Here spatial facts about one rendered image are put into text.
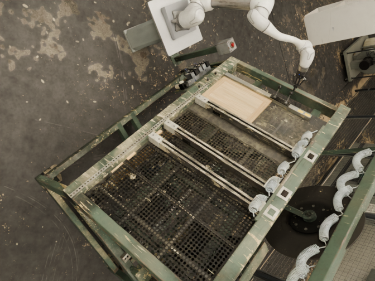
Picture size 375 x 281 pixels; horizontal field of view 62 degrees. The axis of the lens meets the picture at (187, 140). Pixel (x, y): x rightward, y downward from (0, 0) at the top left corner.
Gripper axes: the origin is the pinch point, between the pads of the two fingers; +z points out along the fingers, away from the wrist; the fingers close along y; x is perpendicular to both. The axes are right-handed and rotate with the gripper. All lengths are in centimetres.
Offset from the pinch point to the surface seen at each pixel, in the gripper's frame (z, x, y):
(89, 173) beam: 11, 184, 77
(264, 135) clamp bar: 8, 65, -6
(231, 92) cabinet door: 14, 31, 48
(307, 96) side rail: 9.8, -9.0, -12.3
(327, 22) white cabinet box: 96, -327, 65
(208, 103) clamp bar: 8, 65, 53
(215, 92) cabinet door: 14, 42, 60
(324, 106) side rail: 11.3, -7.8, -30.6
